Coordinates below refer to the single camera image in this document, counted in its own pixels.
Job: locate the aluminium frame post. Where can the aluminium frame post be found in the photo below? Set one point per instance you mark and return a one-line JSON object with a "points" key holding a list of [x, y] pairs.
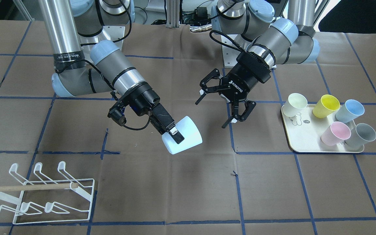
{"points": [[173, 9]]}

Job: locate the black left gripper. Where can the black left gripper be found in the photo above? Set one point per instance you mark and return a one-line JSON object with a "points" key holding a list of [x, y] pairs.
{"points": [[242, 79]]}

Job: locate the pale green white cup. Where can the pale green white cup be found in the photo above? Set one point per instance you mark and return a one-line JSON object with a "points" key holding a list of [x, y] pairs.
{"points": [[295, 103]]}

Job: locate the grey plastic cup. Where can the grey plastic cup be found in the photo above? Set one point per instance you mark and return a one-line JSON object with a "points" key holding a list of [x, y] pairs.
{"points": [[360, 135]]}

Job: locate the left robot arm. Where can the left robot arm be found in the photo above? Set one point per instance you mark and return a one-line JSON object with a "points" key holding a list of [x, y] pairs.
{"points": [[263, 41]]}

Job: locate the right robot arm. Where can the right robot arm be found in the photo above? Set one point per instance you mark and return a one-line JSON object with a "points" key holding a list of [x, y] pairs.
{"points": [[87, 59]]}

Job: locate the pink plastic cup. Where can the pink plastic cup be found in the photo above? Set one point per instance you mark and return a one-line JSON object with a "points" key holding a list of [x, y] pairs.
{"points": [[336, 133]]}

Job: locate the yellow plastic cup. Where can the yellow plastic cup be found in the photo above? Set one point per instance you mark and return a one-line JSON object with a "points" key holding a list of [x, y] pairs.
{"points": [[325, 106]]}

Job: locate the white wire cup rack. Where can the white wire cup rack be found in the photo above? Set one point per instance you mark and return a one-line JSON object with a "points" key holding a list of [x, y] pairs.
{"points": [[45, 200]]}

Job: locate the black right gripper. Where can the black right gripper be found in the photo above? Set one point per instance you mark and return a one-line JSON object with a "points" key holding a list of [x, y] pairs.
{"points": [[148, 96]]}

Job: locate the cream plastic tray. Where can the cream plastic tray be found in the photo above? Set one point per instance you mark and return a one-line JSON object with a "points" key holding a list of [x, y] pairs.
{"points": [[304, 132]]}

